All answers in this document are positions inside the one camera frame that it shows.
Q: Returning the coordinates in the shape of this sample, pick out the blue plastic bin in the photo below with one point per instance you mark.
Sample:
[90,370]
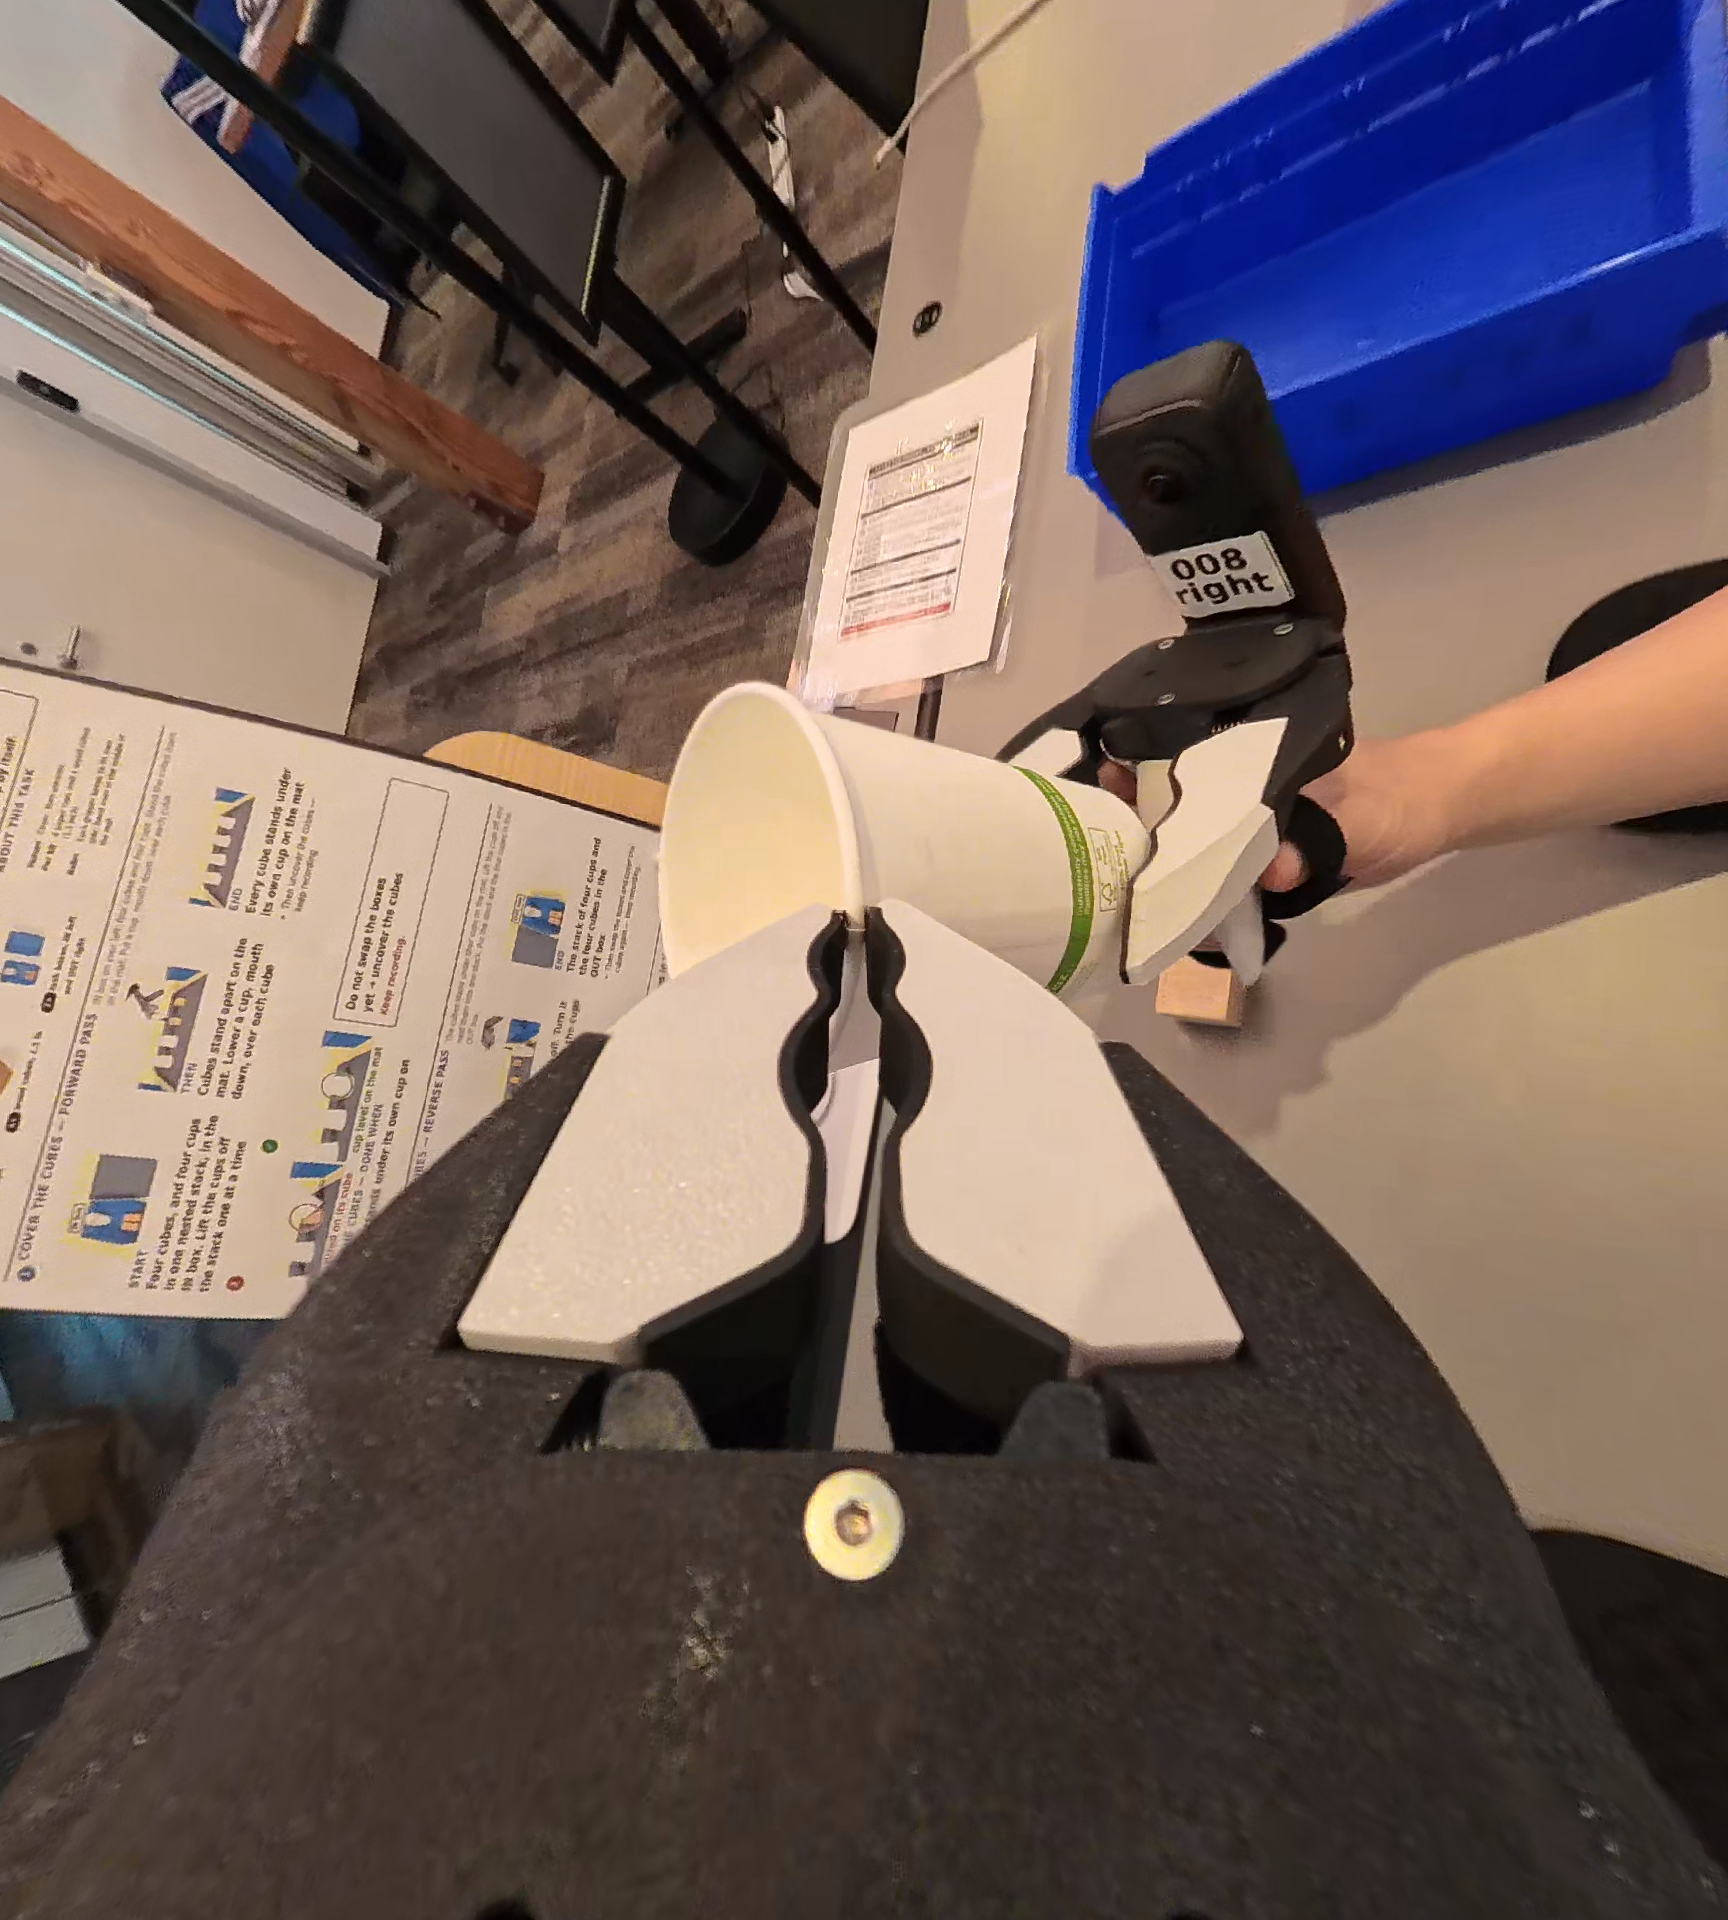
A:
[1405,271]

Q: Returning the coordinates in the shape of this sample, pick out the wooden post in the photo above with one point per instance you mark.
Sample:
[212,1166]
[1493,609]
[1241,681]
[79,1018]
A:
[204,271]

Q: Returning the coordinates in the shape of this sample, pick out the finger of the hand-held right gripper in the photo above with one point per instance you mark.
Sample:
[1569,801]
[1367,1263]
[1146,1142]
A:
[1062,750]
[1216,840]

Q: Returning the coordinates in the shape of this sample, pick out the wooden book stand white base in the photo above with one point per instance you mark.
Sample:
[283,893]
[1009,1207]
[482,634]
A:
[549,772]

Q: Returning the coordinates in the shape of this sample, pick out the white power strip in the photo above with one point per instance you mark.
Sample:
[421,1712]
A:
[793,195]

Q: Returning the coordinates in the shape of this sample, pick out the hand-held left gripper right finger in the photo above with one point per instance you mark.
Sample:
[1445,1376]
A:
[1058,1200]

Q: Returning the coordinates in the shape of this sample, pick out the person's right hand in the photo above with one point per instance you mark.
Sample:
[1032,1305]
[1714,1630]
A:
[1383,819]

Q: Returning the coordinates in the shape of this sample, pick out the black display screen on stand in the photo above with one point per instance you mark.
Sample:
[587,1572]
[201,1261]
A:
[475,135]

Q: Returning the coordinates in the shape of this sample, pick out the black textured cushion pad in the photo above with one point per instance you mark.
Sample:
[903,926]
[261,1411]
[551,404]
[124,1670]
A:
[1705,631]

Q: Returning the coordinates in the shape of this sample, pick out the person's right forearm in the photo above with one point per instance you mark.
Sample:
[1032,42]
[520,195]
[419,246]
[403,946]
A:
[1628,734]

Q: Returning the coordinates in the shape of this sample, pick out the black pole with round base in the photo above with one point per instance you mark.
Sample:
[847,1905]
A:
[727,494]

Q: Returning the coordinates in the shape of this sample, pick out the laminated paper sheet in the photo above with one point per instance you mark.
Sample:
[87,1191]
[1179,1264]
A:
[924,510]

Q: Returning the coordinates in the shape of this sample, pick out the printed instruction sheet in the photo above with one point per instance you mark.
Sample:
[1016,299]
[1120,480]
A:
[204,974]

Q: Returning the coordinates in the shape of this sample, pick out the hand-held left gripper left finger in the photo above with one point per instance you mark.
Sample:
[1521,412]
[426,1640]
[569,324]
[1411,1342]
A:
[655,1184]

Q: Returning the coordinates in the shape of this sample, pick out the wooden cube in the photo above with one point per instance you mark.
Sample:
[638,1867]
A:
[1202,999]

